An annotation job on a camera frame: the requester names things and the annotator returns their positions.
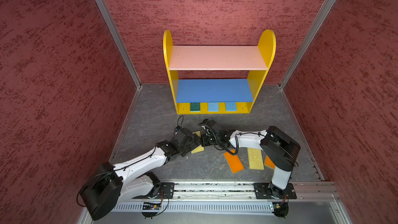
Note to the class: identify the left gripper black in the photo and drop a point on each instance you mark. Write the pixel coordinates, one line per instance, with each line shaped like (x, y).
(193, 145)

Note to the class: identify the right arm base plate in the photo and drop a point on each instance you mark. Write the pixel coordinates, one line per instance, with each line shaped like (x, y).
(267, 191)

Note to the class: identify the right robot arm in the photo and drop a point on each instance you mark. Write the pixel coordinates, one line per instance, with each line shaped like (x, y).
(279, 147)

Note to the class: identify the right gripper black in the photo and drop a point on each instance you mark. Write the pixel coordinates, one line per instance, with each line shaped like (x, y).
(203, 142)

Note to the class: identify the orange sponge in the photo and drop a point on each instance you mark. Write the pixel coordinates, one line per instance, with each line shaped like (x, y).
(268, 163)
(234, 162)

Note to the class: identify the blue sponge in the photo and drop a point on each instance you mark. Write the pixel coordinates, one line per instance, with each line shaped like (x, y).
(231, 107)
(213, 107)

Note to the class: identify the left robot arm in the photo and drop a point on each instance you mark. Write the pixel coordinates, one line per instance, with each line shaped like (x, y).
(114, 183)

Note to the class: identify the yellow shelf pink blue boards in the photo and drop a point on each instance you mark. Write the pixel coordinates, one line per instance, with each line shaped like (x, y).
(256, 60)

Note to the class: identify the left aluminium corner post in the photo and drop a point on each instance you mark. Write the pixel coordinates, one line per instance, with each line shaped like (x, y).
(118, 41)

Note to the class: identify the left electronics board with wires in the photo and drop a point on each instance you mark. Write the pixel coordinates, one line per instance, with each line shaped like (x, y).
(151, 210)

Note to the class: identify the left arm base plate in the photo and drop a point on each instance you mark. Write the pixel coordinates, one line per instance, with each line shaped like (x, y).
(164, 190)

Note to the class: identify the electronics board with wires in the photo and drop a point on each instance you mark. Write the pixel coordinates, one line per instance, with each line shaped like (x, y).
(280, 209)
(151, 210)

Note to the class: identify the green scouring sponge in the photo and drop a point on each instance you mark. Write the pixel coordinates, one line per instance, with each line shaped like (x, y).
(195, 107)

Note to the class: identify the right electronics board with wires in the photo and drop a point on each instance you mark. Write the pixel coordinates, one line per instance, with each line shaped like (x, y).
(280, 209)

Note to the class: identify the aluminium corner post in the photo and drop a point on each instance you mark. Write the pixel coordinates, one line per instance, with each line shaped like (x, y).
(315, 26)
(118, 41)

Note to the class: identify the aluminium mounting rail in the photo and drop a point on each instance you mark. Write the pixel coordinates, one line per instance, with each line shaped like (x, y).
(193, 190)

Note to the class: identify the yellow sponge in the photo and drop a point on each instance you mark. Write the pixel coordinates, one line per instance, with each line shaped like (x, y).
(255, 159)
(200, 147)

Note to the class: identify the white slotted cable duct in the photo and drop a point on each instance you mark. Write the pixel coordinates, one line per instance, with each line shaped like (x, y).
(218, 207)

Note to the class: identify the right aluminium corner post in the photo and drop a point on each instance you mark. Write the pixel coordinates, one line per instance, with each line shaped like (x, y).
(315, 26)

